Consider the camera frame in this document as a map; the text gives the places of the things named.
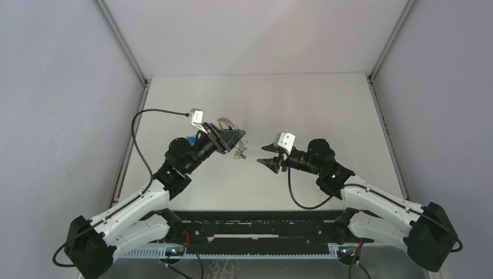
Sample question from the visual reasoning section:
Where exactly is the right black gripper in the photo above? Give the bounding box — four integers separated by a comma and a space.
258, 143, 322, 176

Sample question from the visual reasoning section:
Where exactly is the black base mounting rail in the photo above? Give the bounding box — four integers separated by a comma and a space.
161, 210, 360, 252

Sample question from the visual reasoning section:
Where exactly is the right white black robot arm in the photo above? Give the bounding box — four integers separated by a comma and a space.
257, 133, 463, 273

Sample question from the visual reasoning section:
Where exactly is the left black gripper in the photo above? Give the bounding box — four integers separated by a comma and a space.
184, 123, 245, 174

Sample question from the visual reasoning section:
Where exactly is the white slotted cable duct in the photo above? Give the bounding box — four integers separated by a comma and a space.
120, 246, 339, 260

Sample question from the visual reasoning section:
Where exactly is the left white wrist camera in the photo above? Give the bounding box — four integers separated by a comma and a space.
190, 109, 205, 131

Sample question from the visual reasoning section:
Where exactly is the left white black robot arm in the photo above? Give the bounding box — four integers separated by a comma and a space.
63, 123, 246, 278

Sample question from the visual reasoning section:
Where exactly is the green capped key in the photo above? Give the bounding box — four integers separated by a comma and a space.
234, 153, 247, 160

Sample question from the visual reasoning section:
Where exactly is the left aluminium frame post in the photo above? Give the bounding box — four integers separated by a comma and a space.
93, 0, 149, 207

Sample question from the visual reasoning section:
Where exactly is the right aluminium frame post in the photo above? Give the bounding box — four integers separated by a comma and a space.
366, 1, 419, 200

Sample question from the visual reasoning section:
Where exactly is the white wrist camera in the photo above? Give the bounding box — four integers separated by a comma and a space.
190, 109, 205, 131
273, 131, 296, 155

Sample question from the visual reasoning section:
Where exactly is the aluminium frame post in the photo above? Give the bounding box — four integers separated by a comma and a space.
93, 0, 149, 207
366, 1, 419, 200

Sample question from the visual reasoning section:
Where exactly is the left black camera cable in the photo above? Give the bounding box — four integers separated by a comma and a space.
52, 109, 191, 268

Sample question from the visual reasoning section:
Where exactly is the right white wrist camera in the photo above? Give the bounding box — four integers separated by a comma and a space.
273, 131, 296, 155

